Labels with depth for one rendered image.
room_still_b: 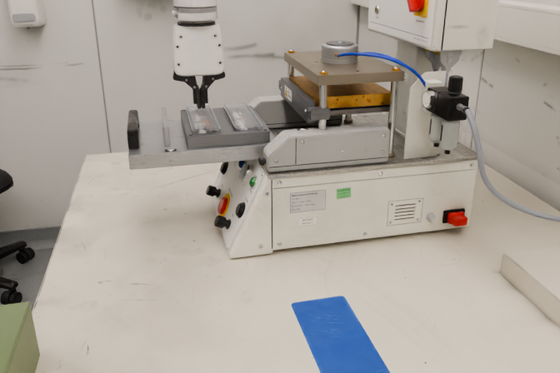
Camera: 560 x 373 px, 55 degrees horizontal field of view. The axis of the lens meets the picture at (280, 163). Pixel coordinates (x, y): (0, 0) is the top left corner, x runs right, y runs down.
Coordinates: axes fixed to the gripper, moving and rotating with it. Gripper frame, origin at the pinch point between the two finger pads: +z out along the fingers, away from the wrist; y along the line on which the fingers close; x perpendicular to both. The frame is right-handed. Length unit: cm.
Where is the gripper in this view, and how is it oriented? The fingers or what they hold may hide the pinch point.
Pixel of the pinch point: (200, 97)
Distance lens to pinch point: 114.4
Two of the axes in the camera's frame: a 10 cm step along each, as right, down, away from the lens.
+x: -2.3, -3.5, 9.1
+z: 0.0, 9.3, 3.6
